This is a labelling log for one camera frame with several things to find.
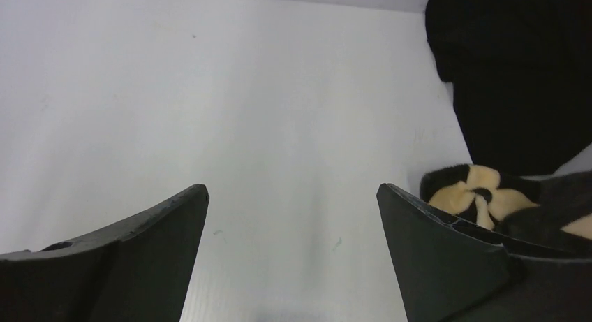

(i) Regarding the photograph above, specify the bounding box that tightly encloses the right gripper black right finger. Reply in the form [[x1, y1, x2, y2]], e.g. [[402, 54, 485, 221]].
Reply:
[[376, 184, 591, 321]]

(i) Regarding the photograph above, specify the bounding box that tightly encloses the black floral fleece blanket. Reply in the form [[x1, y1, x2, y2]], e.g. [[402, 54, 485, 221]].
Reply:
[[420, 163, 591, 256]]

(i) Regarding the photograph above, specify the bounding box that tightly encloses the black cloth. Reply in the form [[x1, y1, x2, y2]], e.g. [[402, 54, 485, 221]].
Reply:
[[425, 0, 591, 176]]

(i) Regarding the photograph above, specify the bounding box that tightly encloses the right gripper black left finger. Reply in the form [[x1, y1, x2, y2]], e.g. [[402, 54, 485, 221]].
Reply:
[[1, 184, 209, 321]]

